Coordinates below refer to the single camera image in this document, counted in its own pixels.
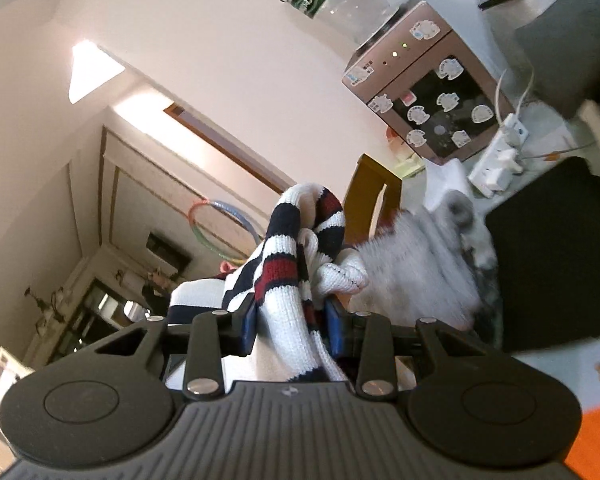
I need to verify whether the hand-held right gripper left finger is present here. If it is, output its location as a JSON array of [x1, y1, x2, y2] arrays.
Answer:
[[94, 292, 259, 402]]

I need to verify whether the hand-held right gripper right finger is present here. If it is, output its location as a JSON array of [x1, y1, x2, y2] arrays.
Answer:
[[324, 294, 488, 401]]

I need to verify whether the striped knit sweater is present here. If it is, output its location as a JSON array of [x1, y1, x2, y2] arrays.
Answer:
[[165, 184, 416, 393]]

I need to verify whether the colourful hula hoop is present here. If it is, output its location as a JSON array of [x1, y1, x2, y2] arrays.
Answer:
[[187, 200, 263, 261]]

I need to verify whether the wooden chair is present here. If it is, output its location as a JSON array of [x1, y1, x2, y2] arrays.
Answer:
[[342, 154, 405, 251]]

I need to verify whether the grey plaid folded garment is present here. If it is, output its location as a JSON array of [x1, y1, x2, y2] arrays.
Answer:
[[472, 255, 505, 348]]

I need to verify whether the pink water dispenser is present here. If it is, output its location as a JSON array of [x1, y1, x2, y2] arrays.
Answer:
[[341, 0, 513, 163]]

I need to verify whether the black folded garment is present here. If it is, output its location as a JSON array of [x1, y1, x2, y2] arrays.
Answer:
[[485, 156, 600, 353]]

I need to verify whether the white power strip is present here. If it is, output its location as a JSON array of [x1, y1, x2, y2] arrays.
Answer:
[[467, 115, 531, 198]]

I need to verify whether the wall television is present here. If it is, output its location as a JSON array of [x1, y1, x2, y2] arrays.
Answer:
[[146, 232, 192, 273]]

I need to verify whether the brown door frame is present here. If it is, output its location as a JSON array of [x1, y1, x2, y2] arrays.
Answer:
[[164, 102, 297, 193]]

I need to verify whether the white cable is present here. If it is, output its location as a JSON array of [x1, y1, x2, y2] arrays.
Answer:
[[495, 67, 536, 131]]

